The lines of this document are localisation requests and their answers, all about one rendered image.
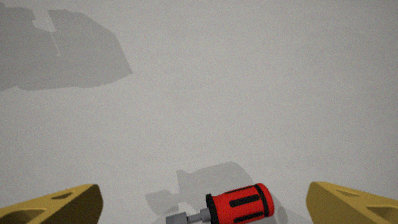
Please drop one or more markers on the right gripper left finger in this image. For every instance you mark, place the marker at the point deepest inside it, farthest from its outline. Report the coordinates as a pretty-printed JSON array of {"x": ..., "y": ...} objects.
[{"x": 78, "y": 205}]

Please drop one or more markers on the red and black screwdriver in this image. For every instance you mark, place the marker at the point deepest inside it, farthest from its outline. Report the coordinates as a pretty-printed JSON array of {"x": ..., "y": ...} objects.
[{"x": 239, "y": 206}]

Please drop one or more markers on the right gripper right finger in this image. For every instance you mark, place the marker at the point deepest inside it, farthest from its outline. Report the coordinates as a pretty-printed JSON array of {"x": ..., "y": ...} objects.
[{"x": 329, "y": 203}]

